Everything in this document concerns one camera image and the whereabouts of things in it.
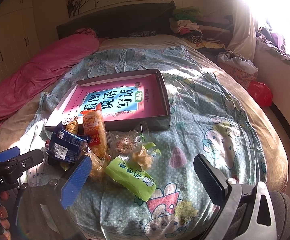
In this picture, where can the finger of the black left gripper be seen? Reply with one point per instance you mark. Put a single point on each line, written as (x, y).
(26, 161)

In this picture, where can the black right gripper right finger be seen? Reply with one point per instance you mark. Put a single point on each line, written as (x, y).
(212, 179)

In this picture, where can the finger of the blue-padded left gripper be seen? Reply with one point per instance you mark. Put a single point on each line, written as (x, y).
(9, 154)

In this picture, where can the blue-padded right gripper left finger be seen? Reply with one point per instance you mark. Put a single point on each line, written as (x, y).
(73, 180)

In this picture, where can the blue snack packet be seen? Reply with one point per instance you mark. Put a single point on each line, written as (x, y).
(65, 146)

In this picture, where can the yellow wafer snack pack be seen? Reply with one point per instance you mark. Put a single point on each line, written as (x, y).
(73, 126)

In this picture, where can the clear round pastry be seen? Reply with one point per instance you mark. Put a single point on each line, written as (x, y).
(127, 143)

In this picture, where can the green milk bread packet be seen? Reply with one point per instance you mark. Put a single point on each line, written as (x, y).
(132, 177)

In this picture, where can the orange rice cracker pack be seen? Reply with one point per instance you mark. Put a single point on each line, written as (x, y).
(94, 127)

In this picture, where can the clear walnut cookie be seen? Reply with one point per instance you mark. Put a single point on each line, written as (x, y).
(145, 156)

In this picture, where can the left hand red nails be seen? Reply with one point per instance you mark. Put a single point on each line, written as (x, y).
(4, 217)

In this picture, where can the hello kitty patterned quilt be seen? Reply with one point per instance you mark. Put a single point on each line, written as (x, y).
(206, 118)

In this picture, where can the pink rolled blanket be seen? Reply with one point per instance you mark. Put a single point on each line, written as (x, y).
(44, 68)

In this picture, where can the pink and blue book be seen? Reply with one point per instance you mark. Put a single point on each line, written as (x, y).
(121, 100)

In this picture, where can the red plastic bag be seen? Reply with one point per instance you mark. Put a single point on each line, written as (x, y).
(260, 93)

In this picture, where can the floral fabric bag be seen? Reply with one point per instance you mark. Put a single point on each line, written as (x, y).
(241, 77)

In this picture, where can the cream wardrobe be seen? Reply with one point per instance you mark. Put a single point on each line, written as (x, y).
(18, 36)

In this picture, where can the white plastic bag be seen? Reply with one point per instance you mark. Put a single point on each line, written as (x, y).
(237, 62)

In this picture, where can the cream curtain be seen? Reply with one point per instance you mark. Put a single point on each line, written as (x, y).
(243, 42)

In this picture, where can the dark upholstered headboard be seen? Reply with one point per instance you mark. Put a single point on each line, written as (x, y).
(122, 21)

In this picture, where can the pile of folded clothes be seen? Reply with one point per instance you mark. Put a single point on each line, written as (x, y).
(201, 31)

